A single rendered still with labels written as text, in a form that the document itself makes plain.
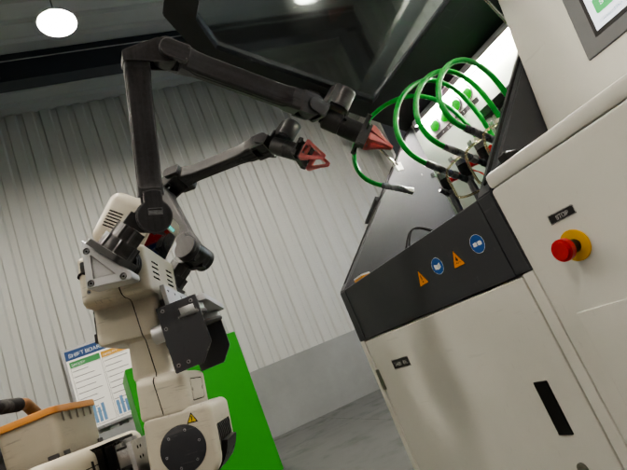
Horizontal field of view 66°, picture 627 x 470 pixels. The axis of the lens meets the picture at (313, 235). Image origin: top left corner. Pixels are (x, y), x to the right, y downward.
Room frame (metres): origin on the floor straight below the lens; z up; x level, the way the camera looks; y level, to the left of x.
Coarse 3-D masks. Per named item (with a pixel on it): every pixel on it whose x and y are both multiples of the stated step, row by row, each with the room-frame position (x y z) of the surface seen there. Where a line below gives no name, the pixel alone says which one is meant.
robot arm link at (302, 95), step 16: (160, 48) 0.92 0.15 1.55; (176, 48) 0.94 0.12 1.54; (192, 48) 0.97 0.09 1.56; (176, 64) 1.01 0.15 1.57; (192, 64) 0.98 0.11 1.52; (208, 64) 1.00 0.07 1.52; (224, 64) 1.02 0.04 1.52; (208, 80) 1.03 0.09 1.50; (224, 80) 1.03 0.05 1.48; (240, 80) 1.05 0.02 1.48; (256, 80) 1.06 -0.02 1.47; (272, 80) 1.09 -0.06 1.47; (256, 96) 1.09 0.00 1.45; (272, 96) 1.09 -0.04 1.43; (288, 96) 1.11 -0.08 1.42; (304, 96) 1.13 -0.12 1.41; (320, 96) 1.15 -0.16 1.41; (288, 112) 1.16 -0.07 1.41; (304, 112) 1.14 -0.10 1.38
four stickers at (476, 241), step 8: (480, 232) 0.93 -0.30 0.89; (472, 240) 0.95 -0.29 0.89; (480, 240) 0.94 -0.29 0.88; (456, 248) 1.00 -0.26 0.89; (472, 248) 0.96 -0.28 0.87; (480, 248) 0.95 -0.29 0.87; (448, 256) 1.03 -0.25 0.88; (456, 256) 1.01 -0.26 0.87; (432, 264) 1.08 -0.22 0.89; (440, 264) 1.06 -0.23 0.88; (456, 264) 1.02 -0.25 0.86; (464, 264) 1.00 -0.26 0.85; (416, 272) 1.14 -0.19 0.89; (424, 272) 1.11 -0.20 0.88; (440, 272) 1.07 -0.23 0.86; (416, 280) 1.15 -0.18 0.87; (424, 280) 1.12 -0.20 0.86
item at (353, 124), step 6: (348, 120) 1.19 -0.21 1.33; (354, 120) 1.20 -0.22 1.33; (366, 120) 1.20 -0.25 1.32; (342, 126) 1.19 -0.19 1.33; (348, 126) 1.19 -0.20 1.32; (354, 126) 1.19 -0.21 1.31; (360, 126) 1.20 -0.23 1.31; (366, 126) 1.20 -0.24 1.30; (342, 132) 1.20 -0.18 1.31; (348, 132) 1.20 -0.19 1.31; (354, 132) 1.20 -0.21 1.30; (360, 132) 1.19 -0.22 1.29; (348, 138) 1.22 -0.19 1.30; (354, 138) 1.21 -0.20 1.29; (354, 150) 1.23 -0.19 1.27
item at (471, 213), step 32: (448, 224) 0.99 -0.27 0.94; (480, 224) 0.92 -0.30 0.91; (416, 256) 1.12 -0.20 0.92; (480, 256) 0.96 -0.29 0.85; (352, 288) 1.41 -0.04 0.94; (384, 288) 1.27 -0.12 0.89; (416, 288) 1.16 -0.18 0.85; (448, 288) 1.07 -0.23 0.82; (480, 288) 0.99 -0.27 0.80; (384, 320) 1.33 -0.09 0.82
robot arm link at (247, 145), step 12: (252, 144) 1.47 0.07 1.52; (216, 156) 1.54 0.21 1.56; (228, 156) 1.52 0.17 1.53; (240, 156) 1.50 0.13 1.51; (252, 156) 1.50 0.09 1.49; (264, 156) 1.51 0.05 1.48; (168, 168) 1.58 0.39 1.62; (180, 168) 1.58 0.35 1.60; (192, 168) 1.57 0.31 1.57; (204, 168) 1.55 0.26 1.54; (216, 168) 1.55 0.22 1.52; (228, 168) 1.55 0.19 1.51; (192, 180) 1.60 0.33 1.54
